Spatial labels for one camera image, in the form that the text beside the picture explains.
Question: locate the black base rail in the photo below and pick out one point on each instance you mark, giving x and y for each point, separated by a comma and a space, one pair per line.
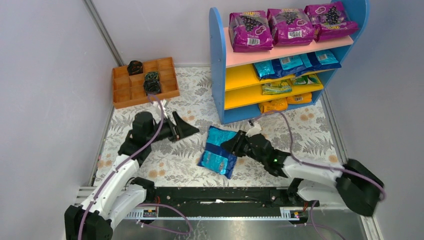
225, 202

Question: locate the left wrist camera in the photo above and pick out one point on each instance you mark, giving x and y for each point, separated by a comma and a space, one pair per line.
160, 104

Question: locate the orange mango candy bag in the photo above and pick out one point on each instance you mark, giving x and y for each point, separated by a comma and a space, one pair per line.
278, 105

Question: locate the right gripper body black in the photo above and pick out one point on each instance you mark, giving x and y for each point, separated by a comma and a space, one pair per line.
241, 145

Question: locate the right purple candy bag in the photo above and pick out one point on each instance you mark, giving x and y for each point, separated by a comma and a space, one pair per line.
330, 21

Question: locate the purple candy bag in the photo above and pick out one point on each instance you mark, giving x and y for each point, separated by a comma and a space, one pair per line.
289, 27
330, 21
249, 32

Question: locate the wooden compartment tray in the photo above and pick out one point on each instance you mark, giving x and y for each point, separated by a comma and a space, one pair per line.
128, 89

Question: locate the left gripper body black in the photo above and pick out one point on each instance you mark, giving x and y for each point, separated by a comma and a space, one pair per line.
177, 128

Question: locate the large blue candy bag front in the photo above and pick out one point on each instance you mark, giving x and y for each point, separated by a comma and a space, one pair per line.
318, 61

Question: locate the black tape roll back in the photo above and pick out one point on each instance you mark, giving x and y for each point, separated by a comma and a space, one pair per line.
135, 67

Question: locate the orange candy bag under shelf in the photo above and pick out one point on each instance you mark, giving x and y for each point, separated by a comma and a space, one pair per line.
303, 98

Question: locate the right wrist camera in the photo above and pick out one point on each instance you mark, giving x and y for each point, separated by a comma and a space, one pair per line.
255, 128

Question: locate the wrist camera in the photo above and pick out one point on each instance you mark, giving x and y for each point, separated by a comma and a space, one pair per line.
255, 128
160, 104

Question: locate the blue shelf unit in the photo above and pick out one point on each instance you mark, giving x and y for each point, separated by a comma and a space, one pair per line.
235, 88

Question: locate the yellow green Fox's candy bag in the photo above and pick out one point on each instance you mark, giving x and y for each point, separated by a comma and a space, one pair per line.
276, 87

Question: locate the black tape roll front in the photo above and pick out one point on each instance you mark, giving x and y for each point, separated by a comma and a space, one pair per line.
152, 87

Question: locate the left purple candy bag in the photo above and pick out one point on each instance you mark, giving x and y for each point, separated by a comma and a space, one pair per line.
249, 32

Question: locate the middle purple candy bag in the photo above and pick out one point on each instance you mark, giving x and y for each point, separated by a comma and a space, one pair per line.
289, 27

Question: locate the floral table mat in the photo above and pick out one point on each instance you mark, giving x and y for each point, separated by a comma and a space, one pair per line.
304, 130

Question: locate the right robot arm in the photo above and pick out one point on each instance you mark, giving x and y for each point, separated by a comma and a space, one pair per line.
351, 184

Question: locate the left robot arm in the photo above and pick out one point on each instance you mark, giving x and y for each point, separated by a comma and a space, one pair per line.
119, 193

